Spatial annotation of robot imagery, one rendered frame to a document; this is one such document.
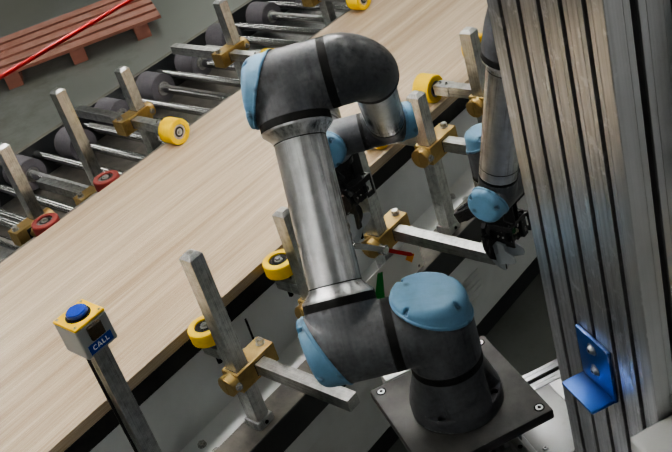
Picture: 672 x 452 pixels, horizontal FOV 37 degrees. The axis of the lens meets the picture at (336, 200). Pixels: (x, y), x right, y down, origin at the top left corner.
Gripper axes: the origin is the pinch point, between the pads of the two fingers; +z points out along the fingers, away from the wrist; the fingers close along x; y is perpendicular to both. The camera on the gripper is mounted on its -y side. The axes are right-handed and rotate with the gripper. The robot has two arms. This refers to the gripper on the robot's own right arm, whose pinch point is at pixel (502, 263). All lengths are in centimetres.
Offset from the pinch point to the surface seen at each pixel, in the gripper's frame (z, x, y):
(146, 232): -7, -29, -90
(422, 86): -14, 47, -52
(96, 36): 71, 191, -445
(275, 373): -3, -52, -23
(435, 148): -13.2, 20.5, -29.2
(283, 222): -26, -31, -30
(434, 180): -4.1, 19.2, -31.0
